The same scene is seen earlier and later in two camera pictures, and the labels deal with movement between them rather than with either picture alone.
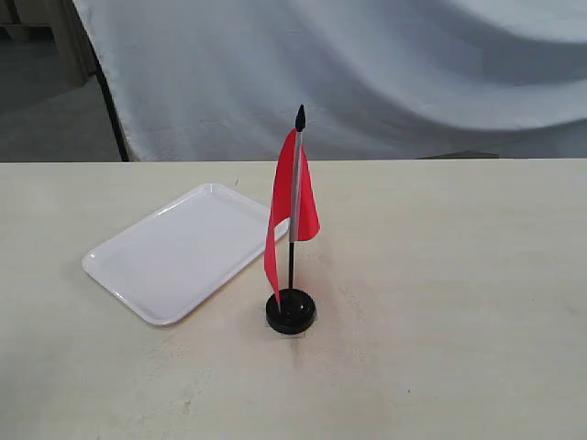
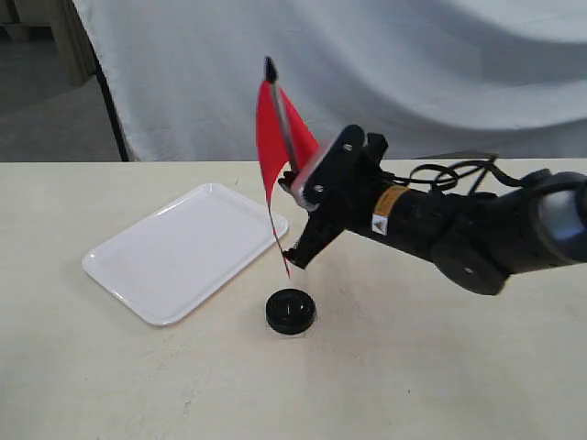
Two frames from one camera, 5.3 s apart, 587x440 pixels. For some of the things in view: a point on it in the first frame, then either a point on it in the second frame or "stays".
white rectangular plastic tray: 161,264 stays
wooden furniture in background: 58,19 stays
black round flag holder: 297,311 stays
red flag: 294,206 → 284,137
